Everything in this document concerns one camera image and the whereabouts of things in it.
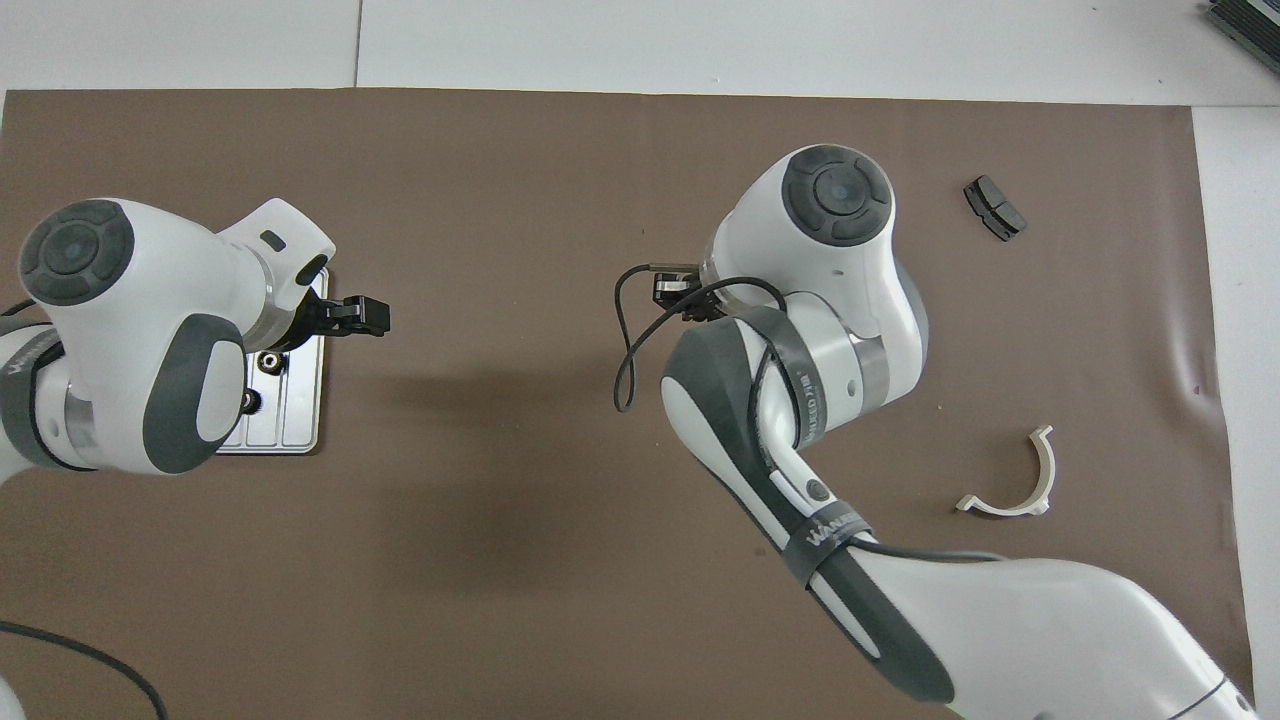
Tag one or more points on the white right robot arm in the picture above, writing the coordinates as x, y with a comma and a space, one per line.
830, 290

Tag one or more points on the stacked grey brake pads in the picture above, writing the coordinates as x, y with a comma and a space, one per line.
995, 207

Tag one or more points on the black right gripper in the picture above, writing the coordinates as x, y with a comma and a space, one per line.
685, 295

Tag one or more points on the dark ribbed metal device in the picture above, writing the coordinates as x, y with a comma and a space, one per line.
1245, 25

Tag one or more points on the brown paper table mat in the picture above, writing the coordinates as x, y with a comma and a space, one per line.
500, 550

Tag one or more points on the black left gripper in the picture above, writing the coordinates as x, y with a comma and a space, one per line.
320, 318

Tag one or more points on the silver metal ribbed tray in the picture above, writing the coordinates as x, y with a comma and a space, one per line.
300, 400

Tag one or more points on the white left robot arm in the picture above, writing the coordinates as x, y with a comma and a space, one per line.
130, 300

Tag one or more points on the black bearing gear silver centre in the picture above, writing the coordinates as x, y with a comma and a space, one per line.
252, 401
268, 362

